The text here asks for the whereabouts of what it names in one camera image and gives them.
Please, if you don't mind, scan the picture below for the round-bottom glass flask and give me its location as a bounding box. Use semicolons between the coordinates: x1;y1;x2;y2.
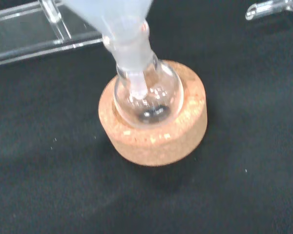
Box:
102;19;184;130

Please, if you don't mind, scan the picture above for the black cloth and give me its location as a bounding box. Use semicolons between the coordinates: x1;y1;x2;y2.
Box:
0;0;293;234

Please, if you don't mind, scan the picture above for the glass weighing funnel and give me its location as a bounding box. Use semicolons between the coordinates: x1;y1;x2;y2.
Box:
245;0;293;21

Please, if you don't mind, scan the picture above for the cork ring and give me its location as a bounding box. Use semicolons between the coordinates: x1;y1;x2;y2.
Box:
98;59;209;168

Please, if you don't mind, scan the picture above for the clear funnel stand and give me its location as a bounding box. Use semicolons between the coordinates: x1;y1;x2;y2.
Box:
0;0;106;68

